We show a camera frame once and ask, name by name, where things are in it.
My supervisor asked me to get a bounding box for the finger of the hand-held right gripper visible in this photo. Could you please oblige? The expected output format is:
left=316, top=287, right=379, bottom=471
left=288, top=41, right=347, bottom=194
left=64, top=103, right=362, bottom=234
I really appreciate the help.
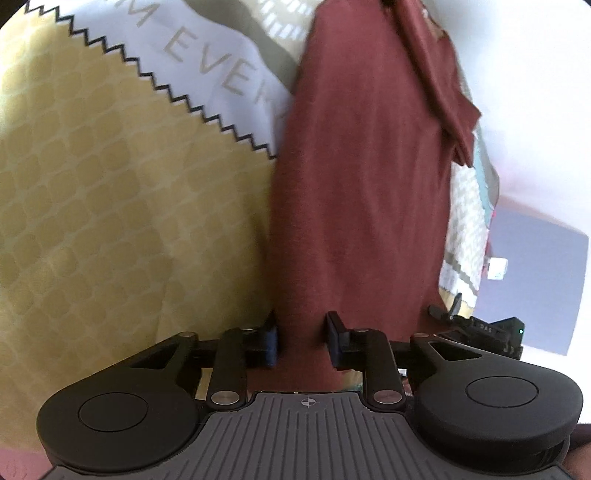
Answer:
left=427, top=292, right=463, bottom=322

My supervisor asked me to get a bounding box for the maroon long-sleeved sweater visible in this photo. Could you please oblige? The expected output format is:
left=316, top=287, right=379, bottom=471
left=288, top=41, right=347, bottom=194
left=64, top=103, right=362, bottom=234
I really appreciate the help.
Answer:
left=265, top=0, right=484, bottom=398

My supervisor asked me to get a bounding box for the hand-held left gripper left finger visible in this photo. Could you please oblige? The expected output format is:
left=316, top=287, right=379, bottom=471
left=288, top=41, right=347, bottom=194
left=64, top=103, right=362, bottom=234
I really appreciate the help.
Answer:
left=131, top=311, right=281, bottom=410

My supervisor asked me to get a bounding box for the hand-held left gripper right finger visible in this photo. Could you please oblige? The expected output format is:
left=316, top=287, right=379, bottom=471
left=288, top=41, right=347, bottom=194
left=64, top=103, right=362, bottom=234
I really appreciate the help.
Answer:
left=325, top=311, right=483, bottom=411

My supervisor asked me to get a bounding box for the pink bed sheet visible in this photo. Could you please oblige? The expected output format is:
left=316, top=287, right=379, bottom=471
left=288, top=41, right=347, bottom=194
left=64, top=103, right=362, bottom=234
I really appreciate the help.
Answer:
left=0, top=447, right=54, bottom=480

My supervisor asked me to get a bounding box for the patterned bed blanket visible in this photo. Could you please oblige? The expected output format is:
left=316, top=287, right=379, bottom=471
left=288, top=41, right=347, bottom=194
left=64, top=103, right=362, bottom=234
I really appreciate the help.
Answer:
left=0, top=0, right=502, bottom=455

